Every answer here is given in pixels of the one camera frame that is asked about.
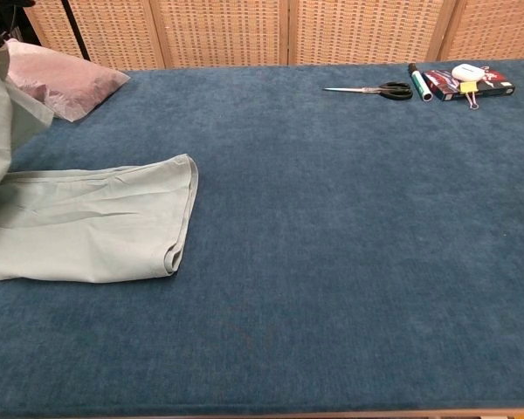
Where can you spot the light green t-shirt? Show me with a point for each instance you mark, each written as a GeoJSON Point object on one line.
{"type": "Point", "coordinates": [91, 218]}

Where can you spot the frosted bag with red garment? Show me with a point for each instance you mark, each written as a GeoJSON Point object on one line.
{"type": "Point", "coordinates": [70, 83]}

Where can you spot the woven wooden folding screen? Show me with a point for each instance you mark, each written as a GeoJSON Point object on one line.
{"type": "Point", "coordinates": [222, 30]}

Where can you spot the blue carpet table cover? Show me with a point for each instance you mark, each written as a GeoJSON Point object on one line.
{"type": "Point", "coordinates": [332, 262]}

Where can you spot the green white marker pen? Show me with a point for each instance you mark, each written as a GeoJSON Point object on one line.
{"type": "Point", "coordinates": [419, 83]}

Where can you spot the white earbud case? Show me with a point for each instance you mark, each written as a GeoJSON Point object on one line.
{"type": "Point", "coordinates": [466, 72]}

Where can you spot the yellow binder clip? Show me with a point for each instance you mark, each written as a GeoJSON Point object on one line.
{"type": "Point", "coordinates": [467, 88]}

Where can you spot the dark flat card box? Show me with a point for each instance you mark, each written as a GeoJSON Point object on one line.
{"type": "Point", "coordinates": [493, 85]}

